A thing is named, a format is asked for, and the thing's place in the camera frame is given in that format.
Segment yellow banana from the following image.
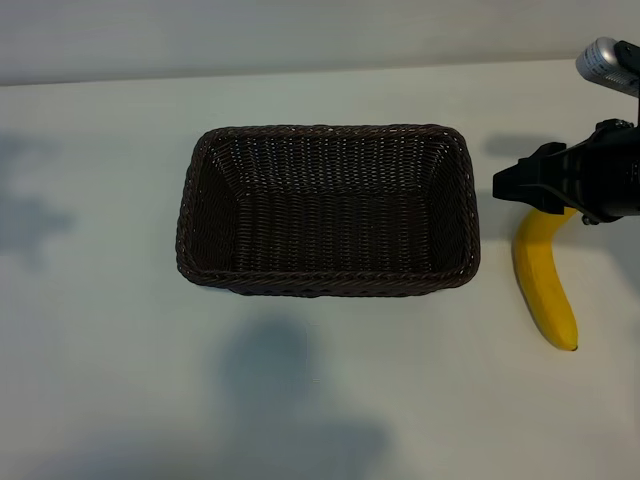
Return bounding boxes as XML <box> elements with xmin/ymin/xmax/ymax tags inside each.
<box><xmin>510</xmin><ymin>206</ymin><xmax>581</xmax><ymax>353</ymax></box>

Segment dark brown wicker basket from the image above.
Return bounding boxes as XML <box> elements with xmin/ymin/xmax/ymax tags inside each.
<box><xmin>174</xmin><ymin>122</ymin><xmax>482</xmax><ymax>298</ymax></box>

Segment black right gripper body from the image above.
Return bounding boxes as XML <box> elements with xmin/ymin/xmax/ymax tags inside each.
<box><xmin>563</xmin><ymin>118</ymin><xmax>640</xmax><ymax>227</ymax></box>

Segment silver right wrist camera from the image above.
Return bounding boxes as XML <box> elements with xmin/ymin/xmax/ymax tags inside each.
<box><xmin>574</xmin><ymin>36</ymin><xmax>640</xmax><ymax>97</ymax></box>

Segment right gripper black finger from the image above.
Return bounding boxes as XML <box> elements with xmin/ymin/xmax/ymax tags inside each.
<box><xmin>517</xmin><ymin>141</ymin><xmax>571</xmax><ymax>174</ymax></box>
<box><xmin>491</xmin><ymin>162</ymin><xmax>584</xmax><ymax>218</ymax></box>

